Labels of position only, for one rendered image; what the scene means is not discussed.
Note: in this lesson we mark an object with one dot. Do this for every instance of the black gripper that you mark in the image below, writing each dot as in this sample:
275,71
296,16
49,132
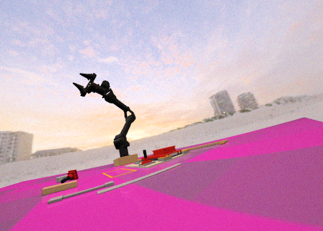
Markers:
90,86

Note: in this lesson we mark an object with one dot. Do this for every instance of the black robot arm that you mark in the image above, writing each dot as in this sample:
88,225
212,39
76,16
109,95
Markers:
120,140

